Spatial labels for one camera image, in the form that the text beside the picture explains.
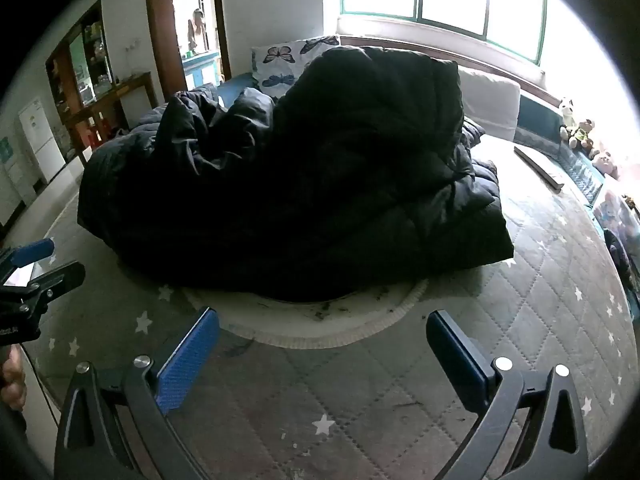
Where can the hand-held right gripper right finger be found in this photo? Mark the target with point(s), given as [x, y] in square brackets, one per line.
[472, 385]

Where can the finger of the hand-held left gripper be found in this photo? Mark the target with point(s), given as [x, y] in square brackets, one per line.
[57, 276]
[32, 252]

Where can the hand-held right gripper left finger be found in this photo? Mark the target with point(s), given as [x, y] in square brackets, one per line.
[187, 360]

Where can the black puffer jacket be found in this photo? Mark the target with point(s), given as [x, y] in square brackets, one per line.
[300, 185]

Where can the person's left hand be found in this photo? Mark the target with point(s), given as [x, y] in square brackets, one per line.
[12, 380]

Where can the white refrigerator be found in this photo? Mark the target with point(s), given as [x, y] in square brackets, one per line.
[40, 140]

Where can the round white mat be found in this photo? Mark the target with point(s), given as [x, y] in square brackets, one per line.
[325, 322]

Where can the wooden display cabinet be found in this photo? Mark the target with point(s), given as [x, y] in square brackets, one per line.
[75, 75]

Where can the wooden desk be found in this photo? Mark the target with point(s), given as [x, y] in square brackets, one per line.
[132, 85]

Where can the printed plastic bag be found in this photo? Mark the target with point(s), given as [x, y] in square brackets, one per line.
[617, 212]

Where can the dark flat strip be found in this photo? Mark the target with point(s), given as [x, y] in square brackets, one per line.
[540, 167]

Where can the blue cabinet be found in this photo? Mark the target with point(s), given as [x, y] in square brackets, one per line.
[200, 67]

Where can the pink plush toy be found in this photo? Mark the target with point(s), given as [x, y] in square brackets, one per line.
[606, 165]

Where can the yellow green plush toy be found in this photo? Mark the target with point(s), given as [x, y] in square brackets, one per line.
[582, 132]

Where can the white rectangular cushion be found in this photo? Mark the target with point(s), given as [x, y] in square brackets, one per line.
[492, 102]

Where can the butterfly print pillow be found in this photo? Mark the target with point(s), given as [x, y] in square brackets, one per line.
[280, 60]

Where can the brown door frame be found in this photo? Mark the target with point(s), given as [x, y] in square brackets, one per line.
[157, 35]

